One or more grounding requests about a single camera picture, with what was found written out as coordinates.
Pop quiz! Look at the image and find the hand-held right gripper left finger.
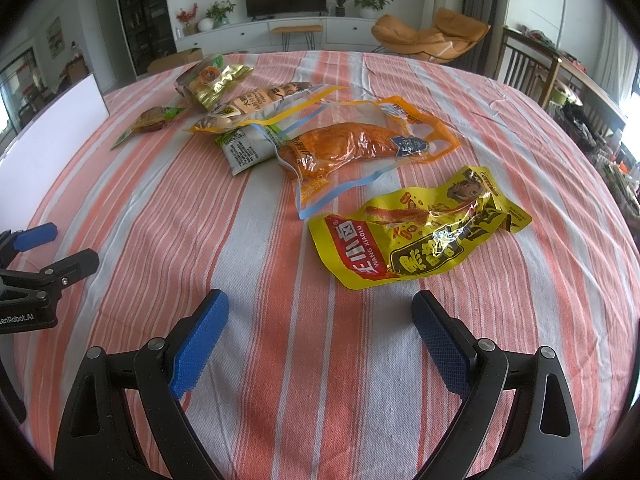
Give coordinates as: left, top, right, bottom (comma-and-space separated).
54, 289, 231, 480

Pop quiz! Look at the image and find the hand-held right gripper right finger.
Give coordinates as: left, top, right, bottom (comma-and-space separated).
411, 290, 585, 480

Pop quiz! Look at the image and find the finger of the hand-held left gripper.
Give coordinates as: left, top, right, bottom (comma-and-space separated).
0, 248, 100, 302
0, 222, 58, 268

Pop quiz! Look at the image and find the yellow snack packet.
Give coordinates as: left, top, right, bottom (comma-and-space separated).
307, 165, 532, 291

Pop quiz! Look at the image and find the clear orange chicken packet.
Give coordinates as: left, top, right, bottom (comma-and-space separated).
248, 95, 462, 222

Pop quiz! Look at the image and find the gold dried fruit bag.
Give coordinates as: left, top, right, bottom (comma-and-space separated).
173, 53, 255, 112

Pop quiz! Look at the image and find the clear nut packet orange edge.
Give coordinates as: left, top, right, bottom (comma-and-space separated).
182, 81, 348, 136

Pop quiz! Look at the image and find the orange striped tablecloth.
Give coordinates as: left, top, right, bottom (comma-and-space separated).
10, 50, 636, 480

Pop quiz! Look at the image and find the white board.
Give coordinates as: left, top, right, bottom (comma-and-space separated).
0, 72, 110, 161

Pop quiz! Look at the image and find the small green brown snack packet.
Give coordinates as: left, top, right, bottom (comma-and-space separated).
110, 104, 190, 150

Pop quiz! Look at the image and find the green white snack packet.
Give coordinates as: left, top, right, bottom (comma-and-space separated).
214, 122, 291, 177

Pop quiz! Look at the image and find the cardboard box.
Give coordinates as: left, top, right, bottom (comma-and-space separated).
147, 47, 205, 75

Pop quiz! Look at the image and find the dark bookcase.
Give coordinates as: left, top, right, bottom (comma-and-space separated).
112, 0, 177, 78

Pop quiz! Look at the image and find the red flower arrangement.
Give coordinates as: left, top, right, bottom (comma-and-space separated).
176, 2, 199, 36

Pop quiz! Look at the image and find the dark wooden chair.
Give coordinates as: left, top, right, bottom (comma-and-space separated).
495, 25, 561, 108

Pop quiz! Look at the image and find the green potted plant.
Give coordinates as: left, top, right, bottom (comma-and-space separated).
206, 0, 237, 28

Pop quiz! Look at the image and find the cluttered wooden side table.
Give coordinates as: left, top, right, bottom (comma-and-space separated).
555, 50, 640, 161

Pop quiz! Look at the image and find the orange lounge chair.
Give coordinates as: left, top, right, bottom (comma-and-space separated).
371, 7, 492, 65

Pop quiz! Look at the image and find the small wooden bench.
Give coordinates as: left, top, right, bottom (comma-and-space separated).
270, 24, 324, 52

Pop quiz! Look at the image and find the white television cabinet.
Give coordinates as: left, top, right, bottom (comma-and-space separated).
175, 16, 386, 53

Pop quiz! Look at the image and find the framed wall picture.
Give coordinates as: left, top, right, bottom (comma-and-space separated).
46, 16, 66, 56

